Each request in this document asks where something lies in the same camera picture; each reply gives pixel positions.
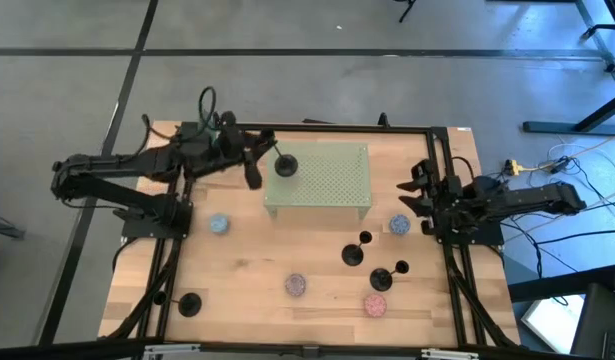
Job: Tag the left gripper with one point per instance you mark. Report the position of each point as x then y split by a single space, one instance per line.
252 175

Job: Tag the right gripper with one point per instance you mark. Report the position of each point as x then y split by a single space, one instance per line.
439 210

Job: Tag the dark blue patterned candle tin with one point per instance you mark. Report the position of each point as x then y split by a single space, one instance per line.
399 224

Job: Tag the black metal candlestick holder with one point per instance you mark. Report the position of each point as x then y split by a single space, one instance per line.
189 305
381 280
352 255
286 166

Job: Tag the light blue candle tin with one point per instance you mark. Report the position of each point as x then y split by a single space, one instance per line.
219 223

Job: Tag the pink patterned candle tin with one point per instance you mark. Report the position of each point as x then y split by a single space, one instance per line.
375 305

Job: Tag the dark red patterned candle tin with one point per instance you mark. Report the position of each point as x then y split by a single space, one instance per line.
295 284

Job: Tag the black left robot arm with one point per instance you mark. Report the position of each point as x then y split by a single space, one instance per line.
117 162

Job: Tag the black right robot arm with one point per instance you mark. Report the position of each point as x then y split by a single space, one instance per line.
537 195

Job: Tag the green perforated metal shelf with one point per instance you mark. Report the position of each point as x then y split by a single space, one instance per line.
332 175

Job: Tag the yellow power plug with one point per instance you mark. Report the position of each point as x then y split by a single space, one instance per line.
512 167

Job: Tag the black power adapter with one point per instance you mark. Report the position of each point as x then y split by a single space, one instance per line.
561 165

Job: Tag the black desk foot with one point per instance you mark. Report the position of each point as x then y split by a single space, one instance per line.
552 284
562 128

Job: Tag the white flat panel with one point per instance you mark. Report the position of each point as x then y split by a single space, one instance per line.
552 320

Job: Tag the black chair leg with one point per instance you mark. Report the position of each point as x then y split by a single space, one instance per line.
407 10

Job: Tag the dark laptop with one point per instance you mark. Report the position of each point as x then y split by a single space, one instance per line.
602 325

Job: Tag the black desk leg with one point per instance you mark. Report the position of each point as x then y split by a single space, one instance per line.
588 19

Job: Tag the gray chair base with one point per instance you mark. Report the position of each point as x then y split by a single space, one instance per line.
2 227

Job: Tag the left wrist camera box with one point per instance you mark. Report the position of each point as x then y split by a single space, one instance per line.
231 142

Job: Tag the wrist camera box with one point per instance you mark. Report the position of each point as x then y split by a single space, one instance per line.
451 186
231 142

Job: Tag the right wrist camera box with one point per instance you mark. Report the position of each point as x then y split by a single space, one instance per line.
451 186

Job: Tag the black aluminium rig frame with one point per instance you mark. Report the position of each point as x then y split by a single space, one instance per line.
337 128

